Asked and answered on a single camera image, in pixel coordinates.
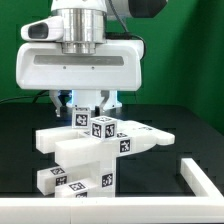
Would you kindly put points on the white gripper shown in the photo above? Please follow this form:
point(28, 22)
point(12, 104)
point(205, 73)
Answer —
point(114, 66)

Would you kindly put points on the white chair back frame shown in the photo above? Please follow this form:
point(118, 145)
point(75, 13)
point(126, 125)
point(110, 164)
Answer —
point(75, 147)

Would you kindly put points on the white chair seat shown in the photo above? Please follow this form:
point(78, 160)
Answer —
point(103, 173)

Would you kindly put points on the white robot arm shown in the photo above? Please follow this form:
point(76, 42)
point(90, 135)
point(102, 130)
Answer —
point(71, 50)

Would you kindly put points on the white U-shaped fence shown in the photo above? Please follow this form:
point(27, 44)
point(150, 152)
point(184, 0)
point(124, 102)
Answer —
point(205, 206)

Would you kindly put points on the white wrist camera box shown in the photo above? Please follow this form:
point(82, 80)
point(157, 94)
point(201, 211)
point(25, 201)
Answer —
point(47, 30)

